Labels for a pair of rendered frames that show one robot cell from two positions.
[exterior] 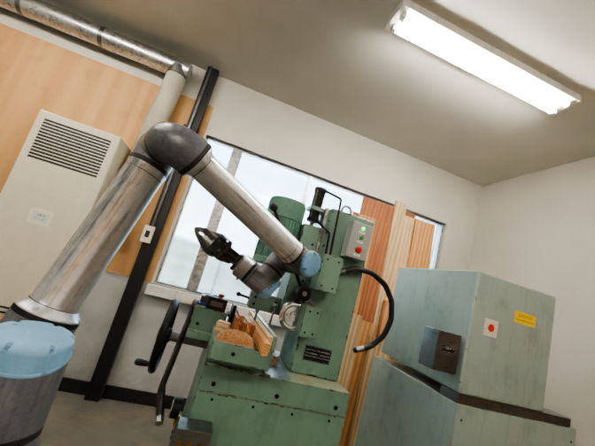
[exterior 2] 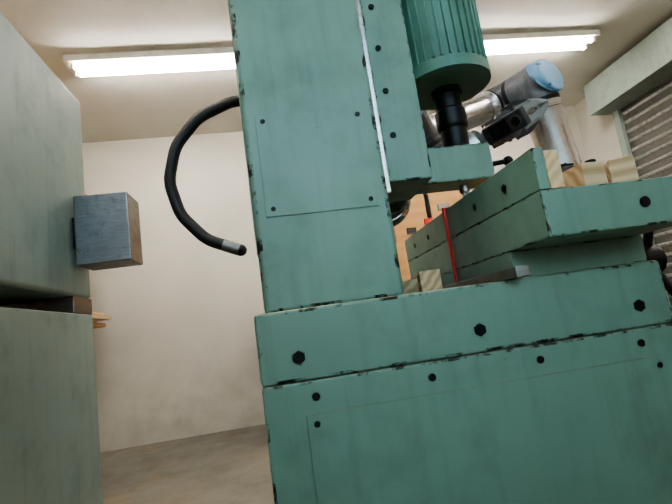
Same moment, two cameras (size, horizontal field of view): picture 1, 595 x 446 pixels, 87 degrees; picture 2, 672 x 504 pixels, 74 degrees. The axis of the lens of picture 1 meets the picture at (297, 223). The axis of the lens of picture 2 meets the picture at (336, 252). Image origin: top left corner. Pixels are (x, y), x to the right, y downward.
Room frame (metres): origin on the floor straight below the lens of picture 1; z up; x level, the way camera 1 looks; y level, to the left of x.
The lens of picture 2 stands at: (2.29, -0.13, 0.78)
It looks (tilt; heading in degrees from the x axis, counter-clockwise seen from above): 9 degrees up; 185
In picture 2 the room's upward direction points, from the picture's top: 8 degrees counter-clockwise
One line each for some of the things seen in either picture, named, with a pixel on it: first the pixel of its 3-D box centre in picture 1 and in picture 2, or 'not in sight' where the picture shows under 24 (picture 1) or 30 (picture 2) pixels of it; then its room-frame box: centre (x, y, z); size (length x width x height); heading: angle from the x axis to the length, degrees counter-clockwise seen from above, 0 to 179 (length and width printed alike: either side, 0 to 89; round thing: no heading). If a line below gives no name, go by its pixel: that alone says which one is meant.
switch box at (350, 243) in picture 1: (357, 241); not in sight; (1.36, -0.28, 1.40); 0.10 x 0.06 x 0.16; 103
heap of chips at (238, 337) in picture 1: (236, 335); not in sight; (1.17, 0.10, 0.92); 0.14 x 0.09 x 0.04; 103
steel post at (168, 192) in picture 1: (158, 217); not in sight; (2.43, 1.06, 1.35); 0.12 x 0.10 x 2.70; 103
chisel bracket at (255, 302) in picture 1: (264, 303); (451, 173); (1.43, 0.05, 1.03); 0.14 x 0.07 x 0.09; 103
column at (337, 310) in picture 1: (326, 289); (303, 119); (1.50, -0.22, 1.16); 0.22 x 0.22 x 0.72; 13
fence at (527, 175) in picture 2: (261, 326); (451, 223); (1.44, 0.03, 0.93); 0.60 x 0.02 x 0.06; 13
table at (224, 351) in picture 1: (225, 333); (529, 244); (1.41, 0.17, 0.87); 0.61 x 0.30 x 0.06; 13
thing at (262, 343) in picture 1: (255, 332); not in sight; (1.33, 0.04, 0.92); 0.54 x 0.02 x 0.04; 13
